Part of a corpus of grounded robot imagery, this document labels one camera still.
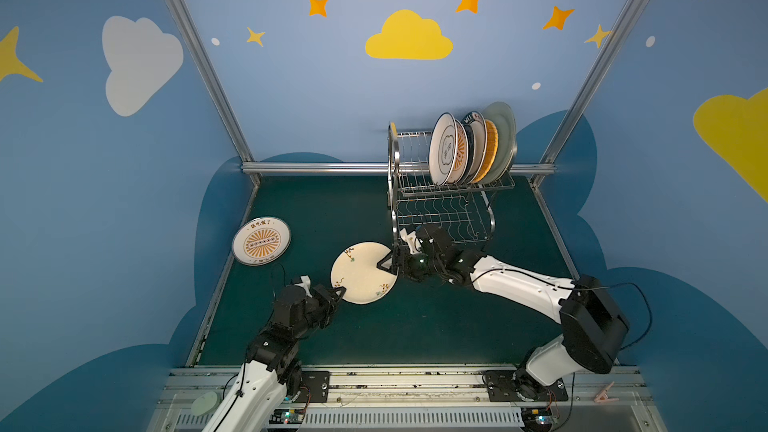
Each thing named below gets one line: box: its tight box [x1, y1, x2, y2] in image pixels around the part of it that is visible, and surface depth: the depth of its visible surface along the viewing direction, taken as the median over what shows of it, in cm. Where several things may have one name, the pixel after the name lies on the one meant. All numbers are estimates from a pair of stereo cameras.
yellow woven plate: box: [472, 120, 499, 184], surface depth 75 cm
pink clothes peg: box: [594, 381, 620, 403], surface depth 75 cm
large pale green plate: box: [479, 102, 517, 185], surface depth 76 cm
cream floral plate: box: [330, 241, 398, 305], surface depth 85 cm
